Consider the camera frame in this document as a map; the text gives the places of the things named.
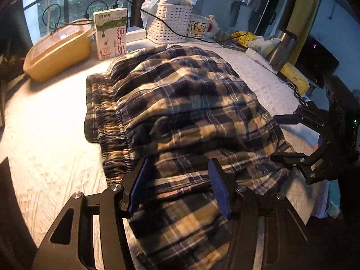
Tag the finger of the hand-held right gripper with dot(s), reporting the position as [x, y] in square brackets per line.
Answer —
[309, 164]
[306, 115]

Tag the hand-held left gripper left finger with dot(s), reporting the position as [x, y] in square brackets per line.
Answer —
[139, 185]

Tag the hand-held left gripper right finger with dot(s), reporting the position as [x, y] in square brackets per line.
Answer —
[219, 188]

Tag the plaid pants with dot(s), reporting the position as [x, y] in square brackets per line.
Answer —
[182, 104]

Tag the yellow tissue pack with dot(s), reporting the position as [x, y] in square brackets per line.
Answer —
[295, 78]

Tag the black electronic box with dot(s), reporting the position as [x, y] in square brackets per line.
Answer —
[317, 62]

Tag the stainless steel thermos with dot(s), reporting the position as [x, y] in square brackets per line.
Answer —
[281, 49]

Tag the white wipes pack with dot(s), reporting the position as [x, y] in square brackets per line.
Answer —
[257, 57]

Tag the leaf print tissue pack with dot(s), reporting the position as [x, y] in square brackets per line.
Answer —
[265, 43]

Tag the yellow duck print bag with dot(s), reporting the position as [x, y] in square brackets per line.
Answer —
[244, 38]

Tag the white textured table cover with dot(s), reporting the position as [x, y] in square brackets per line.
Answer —
[47, 135]

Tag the white bear print mug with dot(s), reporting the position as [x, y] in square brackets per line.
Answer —
[200, 28]

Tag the white flat box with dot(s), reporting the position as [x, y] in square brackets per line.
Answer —
[136, 34]

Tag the green white milk carton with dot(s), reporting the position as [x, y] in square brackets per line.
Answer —
[111, 36]

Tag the yellow lidded container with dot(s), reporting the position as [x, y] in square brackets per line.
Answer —
[56, 53]

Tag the white plastic basket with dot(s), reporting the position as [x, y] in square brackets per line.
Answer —
[168, 22]

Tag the black power adapter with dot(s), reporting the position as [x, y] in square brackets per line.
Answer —
[116, 5]

